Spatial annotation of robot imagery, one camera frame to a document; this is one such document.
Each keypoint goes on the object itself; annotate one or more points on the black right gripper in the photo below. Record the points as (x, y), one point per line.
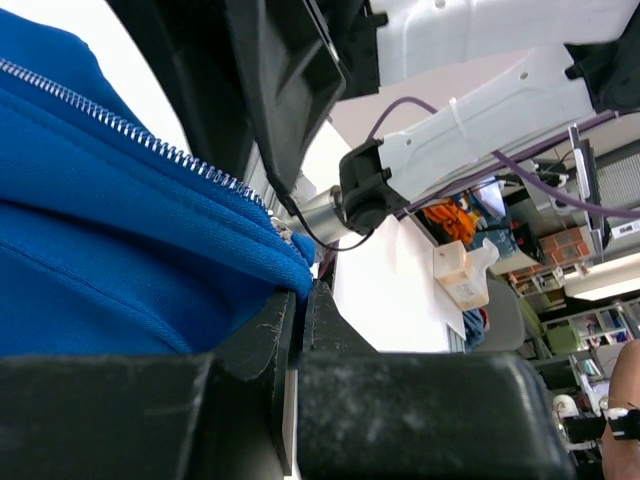
(256, 73)

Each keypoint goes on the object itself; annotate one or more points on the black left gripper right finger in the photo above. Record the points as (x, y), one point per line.
(363, 414)

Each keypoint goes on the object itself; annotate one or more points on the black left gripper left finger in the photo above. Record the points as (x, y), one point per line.
(224, 414)

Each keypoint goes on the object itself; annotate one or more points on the blue zip-up vest jacket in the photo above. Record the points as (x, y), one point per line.
(113, 241)

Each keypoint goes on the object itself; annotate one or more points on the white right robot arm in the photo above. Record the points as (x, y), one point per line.
(576, 57)

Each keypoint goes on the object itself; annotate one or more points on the person's bare leg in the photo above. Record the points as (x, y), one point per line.
(620, 458)

